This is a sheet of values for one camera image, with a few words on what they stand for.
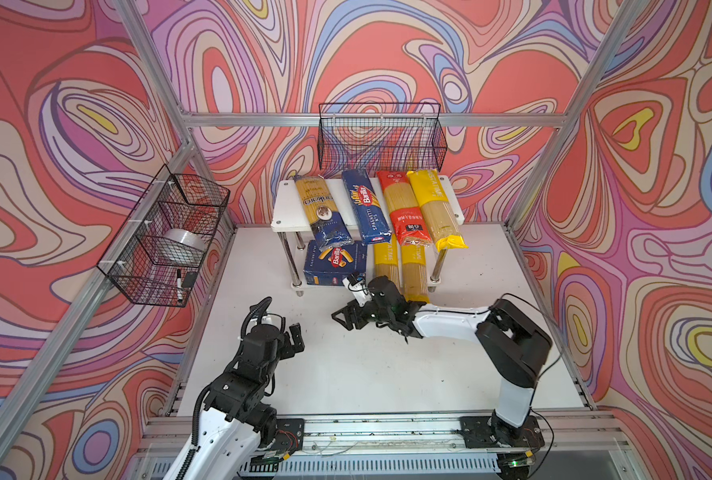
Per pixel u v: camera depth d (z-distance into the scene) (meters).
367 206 0.72
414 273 0.95
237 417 0.50
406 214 0.71
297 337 0.70
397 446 0.73
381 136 0.97
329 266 0.92
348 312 0.77
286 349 0.69
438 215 0.71
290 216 0.75
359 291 0.77
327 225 0.70
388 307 0.69
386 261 0.99
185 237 0.74
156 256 0.73
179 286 0.72
